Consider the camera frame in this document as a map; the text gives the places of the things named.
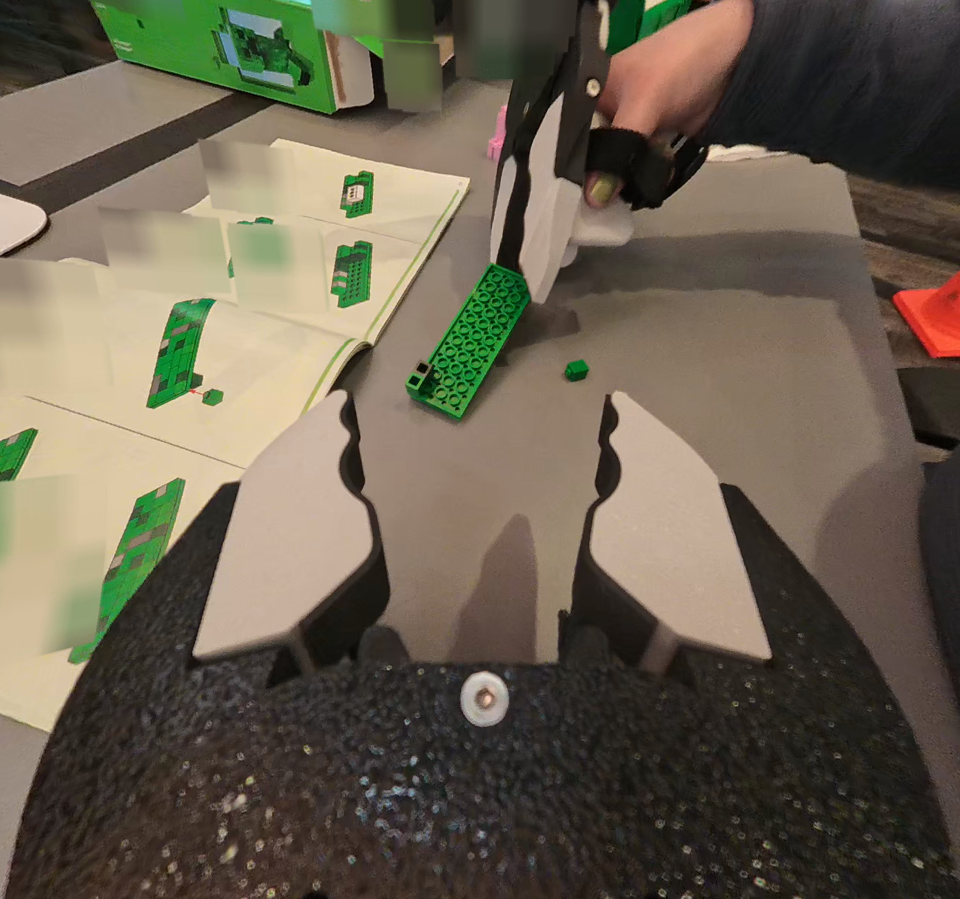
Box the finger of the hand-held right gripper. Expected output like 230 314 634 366
489 151 532 272
519 95 585 307

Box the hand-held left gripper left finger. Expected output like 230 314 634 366
191 389 393 680

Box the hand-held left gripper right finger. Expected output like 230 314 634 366
558 390 774 677

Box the green tiled brick plate assembly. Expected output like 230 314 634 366
405 263 533 421

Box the large grey desk mat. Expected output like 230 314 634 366
0 77 960 899

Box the dark wooden desk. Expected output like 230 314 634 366
0 0 960 465

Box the small grey desk mat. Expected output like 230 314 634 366
0 59 245 189

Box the person's right hand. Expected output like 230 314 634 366
583 0 757 212

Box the white instruction booklet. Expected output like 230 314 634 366
0 137 472 735

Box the flat black object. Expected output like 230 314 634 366
895 363 960 445

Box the orange cone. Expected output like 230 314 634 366
891 267 960 360

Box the green cardboard toy box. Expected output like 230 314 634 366
66 0 378 117

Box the white rounded object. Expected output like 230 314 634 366
0 192 49 257

